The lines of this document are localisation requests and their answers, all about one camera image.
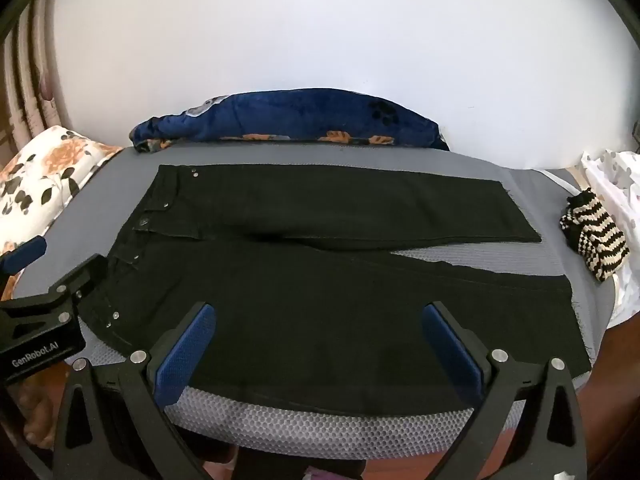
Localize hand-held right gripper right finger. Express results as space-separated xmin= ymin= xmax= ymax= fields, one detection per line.
xmin=421 ymin=301 xmax=587 ymax=480

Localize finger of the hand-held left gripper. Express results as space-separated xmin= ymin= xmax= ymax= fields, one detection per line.
xmin=0 ymin=254 xmax=108 ymax=336
xmin=0 ymin=236 xmax=49 ymax=286

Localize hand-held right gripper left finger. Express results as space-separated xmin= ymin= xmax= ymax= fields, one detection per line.
xmin=52 ymin=301 xmax=217 ymax=480

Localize black pants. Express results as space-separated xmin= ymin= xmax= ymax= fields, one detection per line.
xmin=80 ymin=162 xmax=592 ymax=416

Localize white floral pillow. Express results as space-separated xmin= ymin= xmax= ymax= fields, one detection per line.
xmin=0 ymin=125 xmax=123 ymax=271

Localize grey mesh mat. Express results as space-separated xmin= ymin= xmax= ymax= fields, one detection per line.
xmin=12 ymin=141 xmax=621 ymax=461

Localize beige curtain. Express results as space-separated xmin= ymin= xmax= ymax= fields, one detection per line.
xmin=0 ymin=0 xmax=66 ymax=161

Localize black cream striped knit cloth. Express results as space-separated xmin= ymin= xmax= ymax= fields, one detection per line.
xmin=559 ymin=187 xmax=631 ymax=282

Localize white dotted cloth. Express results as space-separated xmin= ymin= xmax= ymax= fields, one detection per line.
xmin=580 ymin=149 xmax=640 ymax=326

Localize blue floral blanket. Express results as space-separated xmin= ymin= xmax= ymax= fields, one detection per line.
xmin=129 ymin=88 xmax=451 ymax=155

